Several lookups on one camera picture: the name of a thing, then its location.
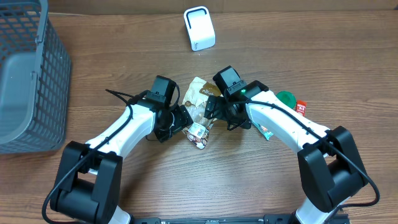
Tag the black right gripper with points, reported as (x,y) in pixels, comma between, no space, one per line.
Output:
(219,103)

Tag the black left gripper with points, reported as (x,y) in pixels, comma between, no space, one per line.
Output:
(183,116)

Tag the teal wet wipes pack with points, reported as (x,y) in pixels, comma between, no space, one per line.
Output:
(264,131)

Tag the beige snack pouch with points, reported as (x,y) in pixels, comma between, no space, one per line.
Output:
(195,101)

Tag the green lid jar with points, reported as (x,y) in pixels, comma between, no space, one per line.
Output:
(287,98)

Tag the red coffee stick sachet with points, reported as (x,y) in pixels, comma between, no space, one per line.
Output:
(301,107)

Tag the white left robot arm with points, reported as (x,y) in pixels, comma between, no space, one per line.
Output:
(88,181)

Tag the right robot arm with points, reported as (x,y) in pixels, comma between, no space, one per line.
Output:
(331,168)

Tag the white barcode scanner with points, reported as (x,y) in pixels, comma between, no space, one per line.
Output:
(200,28)

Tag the grey plastic shopping basket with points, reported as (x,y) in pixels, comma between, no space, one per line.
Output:
(35,79)

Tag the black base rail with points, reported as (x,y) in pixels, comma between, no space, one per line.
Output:
(266,219)

